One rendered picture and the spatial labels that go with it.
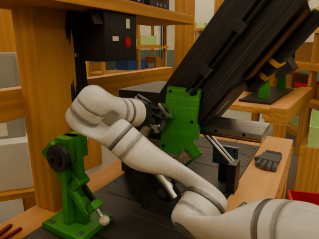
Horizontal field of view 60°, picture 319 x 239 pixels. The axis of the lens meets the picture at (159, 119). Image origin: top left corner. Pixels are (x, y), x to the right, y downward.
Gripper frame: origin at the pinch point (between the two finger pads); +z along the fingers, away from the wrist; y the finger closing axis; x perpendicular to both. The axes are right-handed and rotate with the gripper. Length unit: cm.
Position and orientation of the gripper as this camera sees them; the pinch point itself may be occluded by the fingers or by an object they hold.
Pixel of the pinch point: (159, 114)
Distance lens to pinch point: 85.4
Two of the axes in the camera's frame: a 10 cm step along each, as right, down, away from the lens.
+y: -5.2, -8.0, 3.0
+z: 4.8, 0.3, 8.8
